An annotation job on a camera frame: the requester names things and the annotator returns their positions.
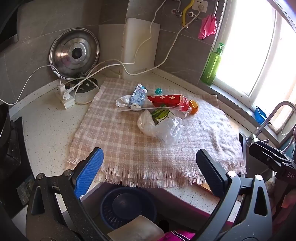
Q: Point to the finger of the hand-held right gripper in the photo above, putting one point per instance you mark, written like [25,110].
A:
[266,154]

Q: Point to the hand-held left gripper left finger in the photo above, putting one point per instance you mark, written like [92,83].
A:
[91,169]

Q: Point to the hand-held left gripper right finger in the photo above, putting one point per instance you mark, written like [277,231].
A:
[208,171]

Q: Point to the blue plastic basket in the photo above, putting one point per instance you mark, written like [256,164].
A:
[107,208]

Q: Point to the red white packet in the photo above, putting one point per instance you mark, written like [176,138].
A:
[166,99]

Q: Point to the clear bottle with teal cap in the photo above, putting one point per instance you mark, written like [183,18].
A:
[158,90]

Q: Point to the person's right hand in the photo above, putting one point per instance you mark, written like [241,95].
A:
[289,200]

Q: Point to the wooden board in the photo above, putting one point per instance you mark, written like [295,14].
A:
[205,186]

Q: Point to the blue plastic item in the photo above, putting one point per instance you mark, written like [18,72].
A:
[260,114]

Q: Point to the pink checked fringed cloth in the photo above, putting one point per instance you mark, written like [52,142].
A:
[120,139]

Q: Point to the metal faucet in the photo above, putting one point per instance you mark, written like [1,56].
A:
[277,106]

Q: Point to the clear plastic bag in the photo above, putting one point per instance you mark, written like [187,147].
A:
[170,132]

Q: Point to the orange fruit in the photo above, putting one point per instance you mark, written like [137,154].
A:
[194,107]

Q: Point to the white power strip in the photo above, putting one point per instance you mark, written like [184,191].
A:
[68,103]

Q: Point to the person's pink jacket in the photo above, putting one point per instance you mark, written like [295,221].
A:
[178,236]

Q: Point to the white plastic bag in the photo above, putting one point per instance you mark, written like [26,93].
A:
[145,122]

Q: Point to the green carton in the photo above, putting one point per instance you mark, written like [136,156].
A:
[161,114]

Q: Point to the white crumpled wrapper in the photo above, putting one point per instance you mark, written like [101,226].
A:
[121,102]

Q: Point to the beige flat block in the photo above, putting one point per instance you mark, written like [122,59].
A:
[136,229]

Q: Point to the white round cap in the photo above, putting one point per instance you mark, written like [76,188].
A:
[134,106]

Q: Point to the black stove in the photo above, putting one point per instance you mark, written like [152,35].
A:
[13,162]

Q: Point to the thin metal stick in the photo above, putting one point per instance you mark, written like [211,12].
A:
[148,108]

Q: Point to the black lid rest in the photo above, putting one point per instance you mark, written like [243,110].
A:
[91,82]

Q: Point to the blue white drink carton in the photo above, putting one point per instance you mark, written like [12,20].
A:
[138,95]

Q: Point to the green soap pump bottle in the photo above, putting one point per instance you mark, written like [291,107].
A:
[211,64]

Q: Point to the window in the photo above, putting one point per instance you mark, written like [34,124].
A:
[254,46]

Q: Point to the steel pot lid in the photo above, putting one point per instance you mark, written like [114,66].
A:
[67,51]

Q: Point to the white cutting board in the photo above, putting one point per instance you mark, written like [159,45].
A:
[138,41]

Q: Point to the pink hanging cloth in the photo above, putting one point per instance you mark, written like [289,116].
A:
[208,26]

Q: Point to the metal pipe fitting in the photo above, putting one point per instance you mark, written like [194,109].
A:
[177,12]
[191,14]

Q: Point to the white wall socket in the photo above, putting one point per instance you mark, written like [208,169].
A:
[198,3]

